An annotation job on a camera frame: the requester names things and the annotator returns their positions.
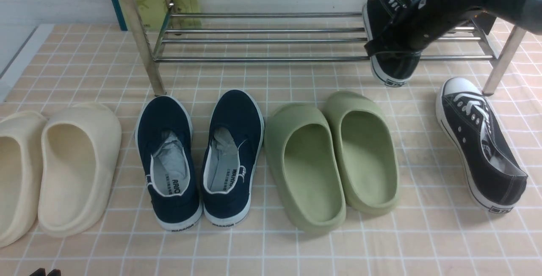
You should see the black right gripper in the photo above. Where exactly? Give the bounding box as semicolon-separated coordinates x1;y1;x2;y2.
365;0;484;58

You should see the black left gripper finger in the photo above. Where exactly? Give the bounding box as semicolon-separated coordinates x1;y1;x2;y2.
29;268;46;276

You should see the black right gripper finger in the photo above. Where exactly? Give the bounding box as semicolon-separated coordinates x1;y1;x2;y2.
47;270;61;276

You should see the black canvas sneaker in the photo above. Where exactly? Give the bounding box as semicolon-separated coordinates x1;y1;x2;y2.
363;0;421;87
435;77;528;214

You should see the navy left slip-on shoe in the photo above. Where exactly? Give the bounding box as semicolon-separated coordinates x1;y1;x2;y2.
134;95;203;232

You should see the navy slip-on shoe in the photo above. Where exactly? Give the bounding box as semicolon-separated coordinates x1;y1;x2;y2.
134;95;203;232
201;89;265;228

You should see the navy right slip-on shoe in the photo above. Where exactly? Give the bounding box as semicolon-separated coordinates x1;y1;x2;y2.
201;89;265;228

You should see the metal shoe rack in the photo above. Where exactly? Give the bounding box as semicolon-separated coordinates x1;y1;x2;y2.
119;0;541;96

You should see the cream right foam slipper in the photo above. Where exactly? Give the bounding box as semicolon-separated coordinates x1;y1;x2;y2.
38;101;122;237

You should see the cream foam slipper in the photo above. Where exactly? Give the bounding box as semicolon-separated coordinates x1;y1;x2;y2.
38;101;122;237
0;110;47;247

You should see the cream left foam slipper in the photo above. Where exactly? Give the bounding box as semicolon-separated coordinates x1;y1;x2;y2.
0;110;47;247

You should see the green right foam slipper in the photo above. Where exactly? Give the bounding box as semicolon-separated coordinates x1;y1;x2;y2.
323;91;400;215

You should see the green foam slipper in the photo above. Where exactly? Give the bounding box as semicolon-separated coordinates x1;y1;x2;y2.
323;91;400;215
264;103;346;235

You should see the green left foam slipper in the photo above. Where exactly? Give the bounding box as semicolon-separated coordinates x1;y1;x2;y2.
264;103;346;235

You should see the teal framed yellow-green board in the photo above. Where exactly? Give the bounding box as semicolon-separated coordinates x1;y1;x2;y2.
111;0;201;31

